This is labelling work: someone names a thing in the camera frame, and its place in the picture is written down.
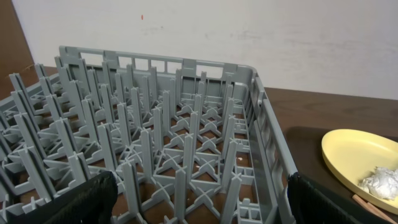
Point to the yellow plate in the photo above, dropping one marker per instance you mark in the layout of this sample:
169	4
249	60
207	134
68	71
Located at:
353	155

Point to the wooden chopstick left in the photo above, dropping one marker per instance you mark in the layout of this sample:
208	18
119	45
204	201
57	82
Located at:
361	202

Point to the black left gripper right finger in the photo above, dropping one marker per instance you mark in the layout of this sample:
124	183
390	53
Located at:
311	202

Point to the white tissue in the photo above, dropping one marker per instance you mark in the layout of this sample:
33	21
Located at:
382	184

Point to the wooden chopstick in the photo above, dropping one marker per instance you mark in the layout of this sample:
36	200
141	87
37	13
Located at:
361	202
379	213

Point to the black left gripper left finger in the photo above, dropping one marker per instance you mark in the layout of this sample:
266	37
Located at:
89	202

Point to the wooden chopstick right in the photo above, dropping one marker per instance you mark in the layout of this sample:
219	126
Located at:
379	213

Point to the grey dishwasher rack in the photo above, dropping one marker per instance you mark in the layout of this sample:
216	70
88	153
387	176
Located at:
188	141

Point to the brown serving tray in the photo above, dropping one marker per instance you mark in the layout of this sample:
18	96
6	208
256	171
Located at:
305	145

